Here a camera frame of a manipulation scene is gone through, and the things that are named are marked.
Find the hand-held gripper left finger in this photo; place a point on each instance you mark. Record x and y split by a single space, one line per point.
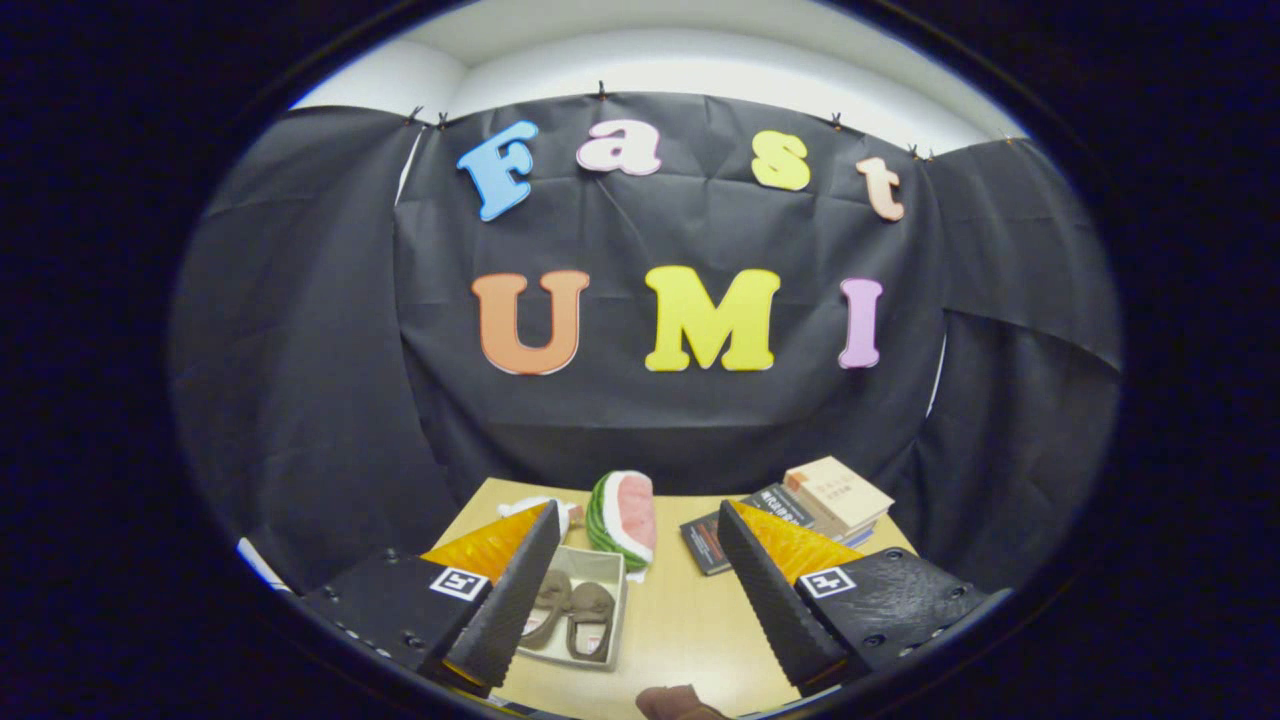
515 610

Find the grey cover book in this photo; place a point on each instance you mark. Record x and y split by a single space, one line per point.
868 527

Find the beige fabric storage box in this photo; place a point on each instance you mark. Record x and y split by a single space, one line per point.
605 570

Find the white plush toy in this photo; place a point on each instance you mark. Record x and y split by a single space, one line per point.
572 515

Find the watermelon slice plush toy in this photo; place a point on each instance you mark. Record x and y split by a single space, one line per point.
625 515

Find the beige cover book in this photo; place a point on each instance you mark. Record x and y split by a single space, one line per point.
835 490

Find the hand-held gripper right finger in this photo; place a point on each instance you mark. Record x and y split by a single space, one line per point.
770 610

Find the black paperback book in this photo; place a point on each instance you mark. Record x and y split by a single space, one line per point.
705 545

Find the blue cover book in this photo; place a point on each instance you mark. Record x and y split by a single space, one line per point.
860 540

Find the brown fuzzy shoe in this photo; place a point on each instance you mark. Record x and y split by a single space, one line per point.
592 605
553 590

